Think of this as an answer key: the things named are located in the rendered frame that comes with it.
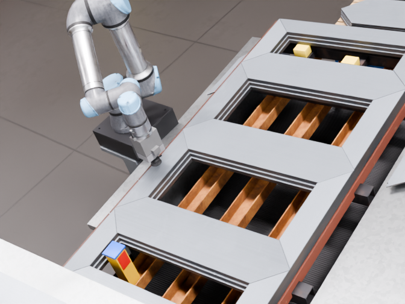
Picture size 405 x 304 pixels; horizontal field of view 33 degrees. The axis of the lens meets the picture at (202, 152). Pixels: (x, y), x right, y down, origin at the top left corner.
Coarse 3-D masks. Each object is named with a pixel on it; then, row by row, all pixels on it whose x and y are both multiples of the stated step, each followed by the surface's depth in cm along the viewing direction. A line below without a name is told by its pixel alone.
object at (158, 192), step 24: (336, 48) 292; (360, 48) 285; (384, 48) 278; (240, 96) 284; (288, 96) 278; (312, 96) 271; (336, 96) 264; (240, 168) 251; (360, 168) 235; (120, 240) 242; (312, 240) 217; (96, 264) 235; (192, 264) 223; (240, 288) 212
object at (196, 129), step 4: (208, 120) 274; (196, 124) 274; (200, 124) 273; (204, 124) 272; (208, 124) 272; (192, 128) 272; (196, 128) 272; (200, 128) 271; (204, 128) 270; (188, 132) 271; (192, 132) 271; (196, 132) 270; (200, 132) 269; (184, 136) 270; (188, 136) 270; (192, 136) 269; (196, 136) 268; (188, 140) 268; (192, 140) 267; (188, 144) 266
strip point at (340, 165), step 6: (342, 150) 239; (336, 156) 238; (342, 156) 237; (336, 162) 236; (342, 162) 235; (348, 162) 234; (330, 168) 235; (336, 168) 234; (342, 168) 233; (348, 168) 232; (324, 174) 233; (330, 174) 233; (336, 174) 232; (342, 174) 231; (324, 180) 231
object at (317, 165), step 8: (320, 144) 245; (328, 144) 244; (320, 152) 242; (328, 152) 241; (336, 152) 240; (312, 160) 240; (320, 160) 239; (328, 160) 238; (304, 168) 238; (312, 168) 237; (320, 168) 236; (304, 176) 235; (312, 176) 234; (320, 176) 233
